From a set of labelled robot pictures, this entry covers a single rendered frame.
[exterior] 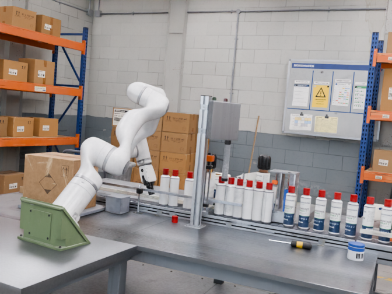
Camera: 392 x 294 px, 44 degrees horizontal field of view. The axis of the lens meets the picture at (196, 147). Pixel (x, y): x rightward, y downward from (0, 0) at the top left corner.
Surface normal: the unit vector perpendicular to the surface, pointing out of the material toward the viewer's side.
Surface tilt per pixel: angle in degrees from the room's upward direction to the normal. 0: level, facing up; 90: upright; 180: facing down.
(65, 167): 90
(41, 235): 90
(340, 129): 90
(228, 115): 90
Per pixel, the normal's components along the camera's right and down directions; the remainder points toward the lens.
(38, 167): -0.36, 0.04
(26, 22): 0.86, 0.14
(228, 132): 0.52, 0.11
